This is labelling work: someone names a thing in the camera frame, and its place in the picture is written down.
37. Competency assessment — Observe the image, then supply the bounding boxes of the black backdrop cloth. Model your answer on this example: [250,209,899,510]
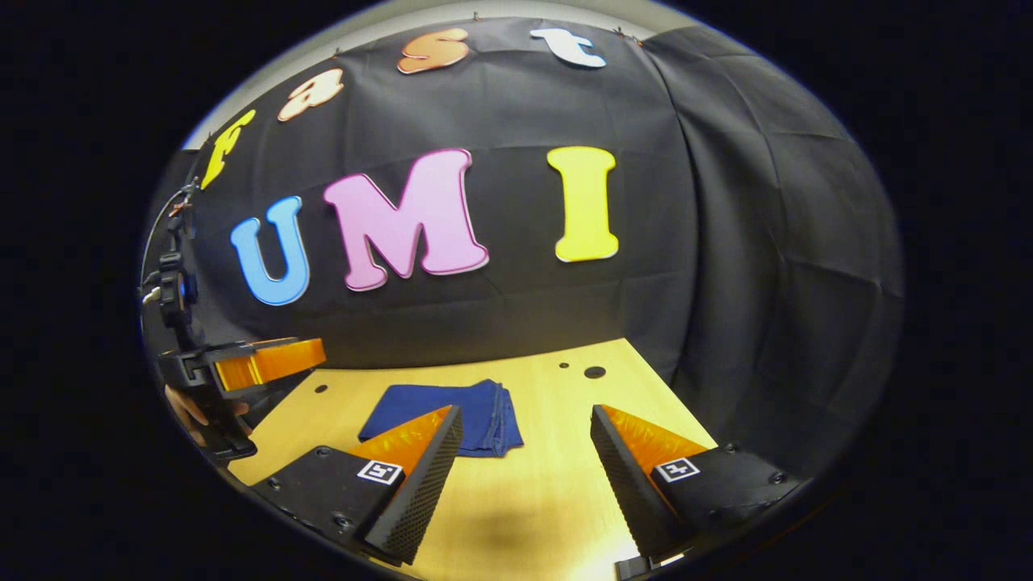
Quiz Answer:
[144,16,905,485]

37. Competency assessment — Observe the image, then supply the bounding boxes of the thin grey cable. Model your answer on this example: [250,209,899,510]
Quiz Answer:
[140,182,199,285]

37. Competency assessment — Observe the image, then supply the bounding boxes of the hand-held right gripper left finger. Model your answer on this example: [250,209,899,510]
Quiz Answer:
[245,404,466,566]

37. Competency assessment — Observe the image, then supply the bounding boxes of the blue jeans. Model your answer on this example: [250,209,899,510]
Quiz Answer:
[358,378,525,459]

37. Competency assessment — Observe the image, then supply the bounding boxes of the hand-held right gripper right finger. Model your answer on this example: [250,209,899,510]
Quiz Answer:
[589,403,801,563]

